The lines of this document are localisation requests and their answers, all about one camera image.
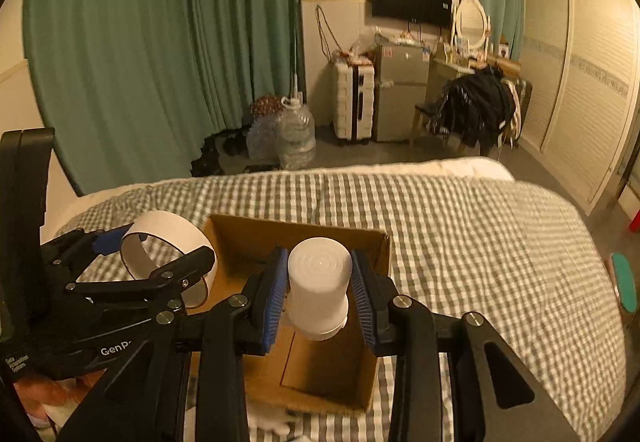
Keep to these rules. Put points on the wooden chair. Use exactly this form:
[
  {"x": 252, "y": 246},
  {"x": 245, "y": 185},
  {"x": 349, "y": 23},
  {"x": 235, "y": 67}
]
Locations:
[{"x": 424, "y": 121}]

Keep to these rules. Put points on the white plastic jar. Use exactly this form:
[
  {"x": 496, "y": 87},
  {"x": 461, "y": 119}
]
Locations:
[{"x": 319, "y": 271}]

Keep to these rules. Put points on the white tape roll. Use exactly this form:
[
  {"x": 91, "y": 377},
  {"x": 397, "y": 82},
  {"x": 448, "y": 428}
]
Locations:
[{"x": 158, "y": 237}]

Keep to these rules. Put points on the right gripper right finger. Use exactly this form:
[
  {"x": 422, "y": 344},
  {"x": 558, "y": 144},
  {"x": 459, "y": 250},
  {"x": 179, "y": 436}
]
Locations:
[{"x": 400, "y": 326}]

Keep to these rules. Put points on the grey checkered bed blanket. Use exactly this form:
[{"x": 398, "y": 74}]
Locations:
[{"x": 513, "y": 251}]

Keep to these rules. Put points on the silver mini fridge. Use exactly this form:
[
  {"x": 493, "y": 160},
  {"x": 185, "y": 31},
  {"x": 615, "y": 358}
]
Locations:
[{"x": 401, "y": 74}]

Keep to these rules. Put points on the white louvered wardrobe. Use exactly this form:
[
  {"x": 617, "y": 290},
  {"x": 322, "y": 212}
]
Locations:
[{"x": 582, "y": 59}]

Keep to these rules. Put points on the clear water jug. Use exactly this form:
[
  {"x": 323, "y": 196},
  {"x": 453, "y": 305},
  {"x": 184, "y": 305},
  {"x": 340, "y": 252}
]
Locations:
[
  {"x": 296, "y": 135},
  {"x": 261, "y": 139}
]

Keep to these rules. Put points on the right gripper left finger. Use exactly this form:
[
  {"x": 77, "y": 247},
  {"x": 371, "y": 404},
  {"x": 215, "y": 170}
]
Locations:
[{"x": 243, "y": 324}]

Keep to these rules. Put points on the green curtain left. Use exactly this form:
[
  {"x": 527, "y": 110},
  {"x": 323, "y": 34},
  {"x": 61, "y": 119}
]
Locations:
[{"x": 132, "y": 88}]

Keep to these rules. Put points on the white suitcase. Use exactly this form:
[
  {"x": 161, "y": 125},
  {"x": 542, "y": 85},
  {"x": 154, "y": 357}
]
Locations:
[{"x": 353, "y": 100}]

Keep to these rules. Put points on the brown cardboard box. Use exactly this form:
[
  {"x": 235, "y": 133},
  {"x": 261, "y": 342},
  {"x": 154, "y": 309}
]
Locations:
[{"x": 319, "y": 362}]

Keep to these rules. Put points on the vanity desk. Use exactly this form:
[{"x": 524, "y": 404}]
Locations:
[{"x": 442, "y": 71}]

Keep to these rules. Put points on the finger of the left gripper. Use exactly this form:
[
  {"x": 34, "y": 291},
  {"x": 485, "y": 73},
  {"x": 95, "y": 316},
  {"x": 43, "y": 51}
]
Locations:
[
  {"x": 182, "y": 279},
  {"x": 81, "y": 247}
]

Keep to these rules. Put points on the white oval vanity mirror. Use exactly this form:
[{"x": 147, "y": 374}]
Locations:
[{"x": 471, "y": 23}]

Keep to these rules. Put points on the black clothes pile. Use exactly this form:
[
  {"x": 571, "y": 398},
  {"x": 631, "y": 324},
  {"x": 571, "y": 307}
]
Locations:
[{"x": 482, "y": 109}]

